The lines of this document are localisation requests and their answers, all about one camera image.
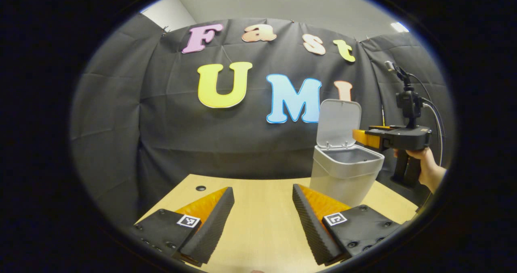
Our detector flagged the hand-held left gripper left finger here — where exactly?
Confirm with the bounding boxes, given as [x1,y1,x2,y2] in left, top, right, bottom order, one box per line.
[133,187,235,267]

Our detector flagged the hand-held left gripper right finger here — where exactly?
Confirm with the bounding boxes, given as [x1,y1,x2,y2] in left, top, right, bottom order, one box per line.
[292,184,404,266]

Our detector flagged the white desktop garbage bin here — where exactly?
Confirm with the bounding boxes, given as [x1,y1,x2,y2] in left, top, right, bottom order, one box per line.
[309,99,385,208]

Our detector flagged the wooden desktop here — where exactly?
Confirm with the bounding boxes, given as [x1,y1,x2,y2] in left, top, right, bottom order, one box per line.
[139,174,418,273]

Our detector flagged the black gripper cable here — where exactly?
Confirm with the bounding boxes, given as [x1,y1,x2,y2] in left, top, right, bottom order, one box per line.
[422,101,443,164]
[408,73,446,165]

